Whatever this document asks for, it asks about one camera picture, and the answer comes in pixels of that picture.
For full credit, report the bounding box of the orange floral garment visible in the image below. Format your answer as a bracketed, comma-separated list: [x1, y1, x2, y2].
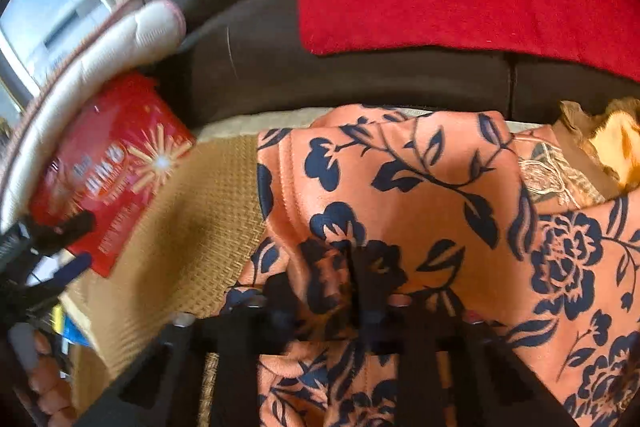
[224, 105, 639, 426]

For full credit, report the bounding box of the person's hand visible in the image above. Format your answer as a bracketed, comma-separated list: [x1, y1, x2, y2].
[29, 331, 77, 427]

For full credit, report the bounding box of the red egg roll box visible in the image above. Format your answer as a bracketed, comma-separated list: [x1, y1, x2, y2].
[29, 72, 195, 277]

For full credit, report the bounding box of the woven bamboo mat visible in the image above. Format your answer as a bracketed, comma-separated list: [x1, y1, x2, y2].
[60, 106, 331, 427]

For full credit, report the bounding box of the white quilted cushion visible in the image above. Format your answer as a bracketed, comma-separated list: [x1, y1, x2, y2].
[1, 0, 186, 231]

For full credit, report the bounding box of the dark brown leather headboard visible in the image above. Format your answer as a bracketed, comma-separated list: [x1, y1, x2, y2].
[152, 0, 639, 127]

